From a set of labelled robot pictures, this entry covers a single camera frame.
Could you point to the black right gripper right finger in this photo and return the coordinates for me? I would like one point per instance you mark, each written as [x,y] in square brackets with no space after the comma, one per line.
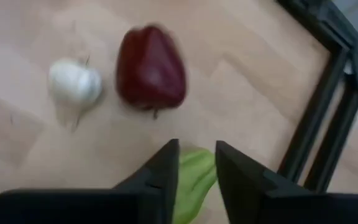
[275,208]

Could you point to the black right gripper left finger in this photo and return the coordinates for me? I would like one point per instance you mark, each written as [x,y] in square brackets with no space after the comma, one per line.
[120,208]

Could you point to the light green bell pepper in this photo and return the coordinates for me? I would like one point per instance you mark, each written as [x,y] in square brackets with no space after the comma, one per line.
[194,174]

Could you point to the white garlic bulb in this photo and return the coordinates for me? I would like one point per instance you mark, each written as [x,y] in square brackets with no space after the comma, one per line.
[73,82]

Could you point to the dark red apple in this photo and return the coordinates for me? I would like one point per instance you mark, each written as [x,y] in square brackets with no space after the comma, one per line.
[151,71]

